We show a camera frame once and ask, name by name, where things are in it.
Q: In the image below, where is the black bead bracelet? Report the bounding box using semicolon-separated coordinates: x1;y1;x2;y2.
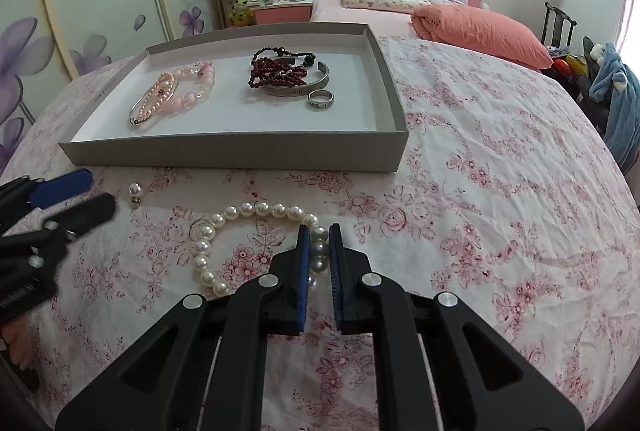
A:
272;50;317;68

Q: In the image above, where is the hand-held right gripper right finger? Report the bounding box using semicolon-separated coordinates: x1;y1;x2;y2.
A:
327;222;586;431

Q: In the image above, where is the thin silver wire bangle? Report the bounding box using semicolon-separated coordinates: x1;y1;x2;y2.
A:
127;74;211;128

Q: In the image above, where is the person's left hand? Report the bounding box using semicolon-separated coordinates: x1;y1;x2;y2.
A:
0;317;32;364

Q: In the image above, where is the dark red bead bracelet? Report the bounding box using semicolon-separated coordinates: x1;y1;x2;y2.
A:
247;46;307;89

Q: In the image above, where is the wide silver cuff bangle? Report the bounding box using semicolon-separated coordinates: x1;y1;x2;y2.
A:
262;58;332;98

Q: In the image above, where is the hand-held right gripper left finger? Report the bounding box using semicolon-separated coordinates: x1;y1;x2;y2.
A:
55;223;313;431

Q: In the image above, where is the coral folded quilt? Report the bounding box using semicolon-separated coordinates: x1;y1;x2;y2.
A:
411;4;555;71

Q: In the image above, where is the white pearl bracelet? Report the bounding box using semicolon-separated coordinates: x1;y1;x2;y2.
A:
192;201;331;297

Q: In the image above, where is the grey cardboard box tray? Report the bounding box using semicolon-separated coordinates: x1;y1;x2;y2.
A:
58;22;410;173

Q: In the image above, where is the silver ring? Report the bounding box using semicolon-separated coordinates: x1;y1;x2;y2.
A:
307;90;336;111

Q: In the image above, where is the blue plush garment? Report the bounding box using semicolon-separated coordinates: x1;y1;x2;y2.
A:
589;42;640;167

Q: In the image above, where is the large pink bead bracelet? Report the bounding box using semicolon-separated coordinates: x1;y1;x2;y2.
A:
150;62;217;117

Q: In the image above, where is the small pink pearl bracelet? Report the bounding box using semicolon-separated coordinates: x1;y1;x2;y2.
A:
137;72;180;122

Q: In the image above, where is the colourful clothes pile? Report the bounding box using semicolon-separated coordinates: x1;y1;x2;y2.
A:
550;51;591;82

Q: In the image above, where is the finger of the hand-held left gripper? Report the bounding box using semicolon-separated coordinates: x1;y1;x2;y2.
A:
0;168;94;218
0;192;117;257

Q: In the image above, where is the dark wooden chair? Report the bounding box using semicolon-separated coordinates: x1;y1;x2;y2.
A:
542;2;578;48

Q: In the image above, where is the plain pink bed sheet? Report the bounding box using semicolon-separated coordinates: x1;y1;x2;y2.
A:
310;0;426;37

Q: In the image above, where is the pink nightstand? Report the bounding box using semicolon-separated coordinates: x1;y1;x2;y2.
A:
252;0;316;27

